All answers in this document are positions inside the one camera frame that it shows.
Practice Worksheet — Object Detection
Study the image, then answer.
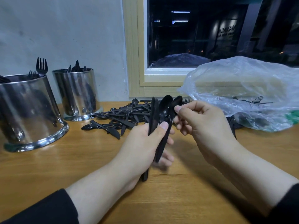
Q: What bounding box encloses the person's right forearm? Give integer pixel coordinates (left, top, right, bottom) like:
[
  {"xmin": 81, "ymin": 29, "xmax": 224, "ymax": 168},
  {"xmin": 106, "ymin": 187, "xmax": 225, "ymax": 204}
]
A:
[{"xmin": 212, "ymin": 142, "xmax": 299, "ymax": 224}]

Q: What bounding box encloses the black plastic spoon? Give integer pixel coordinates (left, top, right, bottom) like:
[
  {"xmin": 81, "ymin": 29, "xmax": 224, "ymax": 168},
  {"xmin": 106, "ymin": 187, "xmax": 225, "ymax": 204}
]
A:
[{"xmin": 154, "ymin": 96, "xmax": 184, "ymax": 164}]

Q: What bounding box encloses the lone black plastic knife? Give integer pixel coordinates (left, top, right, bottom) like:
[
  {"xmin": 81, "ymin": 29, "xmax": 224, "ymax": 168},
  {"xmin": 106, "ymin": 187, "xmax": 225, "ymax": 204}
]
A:
[{"xmin": 158, "ymin": 95, "xmax": 174, "ymax": 126}]

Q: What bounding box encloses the person's right hand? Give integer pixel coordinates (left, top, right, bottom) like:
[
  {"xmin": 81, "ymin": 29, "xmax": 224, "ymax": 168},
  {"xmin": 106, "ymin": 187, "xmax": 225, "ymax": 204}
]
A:
[{"xmin": 174, "ymin": 100, "xmax": 239, "ymax": 165}]

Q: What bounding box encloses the dark parked car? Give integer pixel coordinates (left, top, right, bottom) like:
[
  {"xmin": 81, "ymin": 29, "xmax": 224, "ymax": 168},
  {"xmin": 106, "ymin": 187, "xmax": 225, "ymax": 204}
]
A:
[{"xmin": 150, "ymin": 53, "xmax": 212, "ymax": 68}]

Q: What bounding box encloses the person's left hand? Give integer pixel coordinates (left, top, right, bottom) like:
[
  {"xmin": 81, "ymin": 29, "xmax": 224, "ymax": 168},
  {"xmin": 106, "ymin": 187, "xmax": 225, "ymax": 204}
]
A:
[{"xmin": 110, "ymin": 121, "xmax": 176, "ymax": 190}]

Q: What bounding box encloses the clear plastic bag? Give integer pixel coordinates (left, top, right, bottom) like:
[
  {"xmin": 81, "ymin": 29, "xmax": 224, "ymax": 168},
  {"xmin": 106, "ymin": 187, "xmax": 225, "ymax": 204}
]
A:
[{"xmin": 178, "ymin": 56, "xmax": 299, "ymax": 133}]

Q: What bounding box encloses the person's left forearm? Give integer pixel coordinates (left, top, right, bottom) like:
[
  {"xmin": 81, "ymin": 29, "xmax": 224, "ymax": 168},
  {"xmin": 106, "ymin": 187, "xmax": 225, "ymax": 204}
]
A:
[{"xmin": 0, "ymin": 163, "xmax": 141, "ymax": 224}]

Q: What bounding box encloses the pile of black plastic cutlery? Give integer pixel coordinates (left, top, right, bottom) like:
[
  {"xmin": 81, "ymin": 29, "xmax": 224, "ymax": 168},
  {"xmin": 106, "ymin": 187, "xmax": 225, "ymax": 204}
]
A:
[{"xmin": 81, "ymin": 97, "xmax": 244, "ymax": 140}]

